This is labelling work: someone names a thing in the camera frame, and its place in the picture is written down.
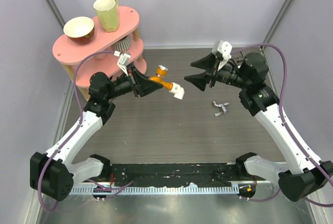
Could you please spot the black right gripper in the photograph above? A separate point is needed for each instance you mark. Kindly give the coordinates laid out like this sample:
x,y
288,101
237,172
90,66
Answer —
x,y
206,63

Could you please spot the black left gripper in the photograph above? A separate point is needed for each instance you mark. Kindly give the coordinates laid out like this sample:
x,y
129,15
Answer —
x,y
140,84

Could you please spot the orange faucet with chrome knob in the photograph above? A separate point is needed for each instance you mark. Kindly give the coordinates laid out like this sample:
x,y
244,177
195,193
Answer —
x,y
161,72

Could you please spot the white PVC elbow fitting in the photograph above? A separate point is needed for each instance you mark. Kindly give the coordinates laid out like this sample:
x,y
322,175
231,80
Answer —
x,y
177,91

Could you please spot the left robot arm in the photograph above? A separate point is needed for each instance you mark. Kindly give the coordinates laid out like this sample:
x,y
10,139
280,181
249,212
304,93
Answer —
x,y
52,173

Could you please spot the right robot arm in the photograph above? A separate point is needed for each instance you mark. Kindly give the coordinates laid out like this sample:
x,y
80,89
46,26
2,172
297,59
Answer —
x,y
303,172

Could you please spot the dark faucet with white elbow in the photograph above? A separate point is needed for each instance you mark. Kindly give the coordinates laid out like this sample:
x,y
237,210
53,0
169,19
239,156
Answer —
x,y
238,59

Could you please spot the chrome faucet on table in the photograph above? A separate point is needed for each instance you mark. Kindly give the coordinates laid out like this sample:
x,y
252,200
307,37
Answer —
x,y
222,108

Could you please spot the striped grey bowl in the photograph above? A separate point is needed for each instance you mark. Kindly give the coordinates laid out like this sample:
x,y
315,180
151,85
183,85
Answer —
x,y
123,44

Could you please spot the pink cup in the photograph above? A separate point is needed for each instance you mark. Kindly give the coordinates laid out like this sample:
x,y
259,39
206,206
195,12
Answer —
x,y
100,56

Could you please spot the red bowl white inside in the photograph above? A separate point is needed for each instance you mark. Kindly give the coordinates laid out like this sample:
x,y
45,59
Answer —
x,y
80,30

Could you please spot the yellow-green mug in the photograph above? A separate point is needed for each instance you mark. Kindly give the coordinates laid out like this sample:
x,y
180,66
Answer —
x,y
107,14

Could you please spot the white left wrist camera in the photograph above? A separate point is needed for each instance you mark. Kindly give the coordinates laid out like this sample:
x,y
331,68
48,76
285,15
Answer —
x,y
122,61

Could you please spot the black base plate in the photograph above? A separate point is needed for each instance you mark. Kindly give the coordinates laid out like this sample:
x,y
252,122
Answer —
x,y
175,175

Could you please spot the slotted cable duct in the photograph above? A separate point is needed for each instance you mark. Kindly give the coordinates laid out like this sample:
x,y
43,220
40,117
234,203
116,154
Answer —
x,y
192,189

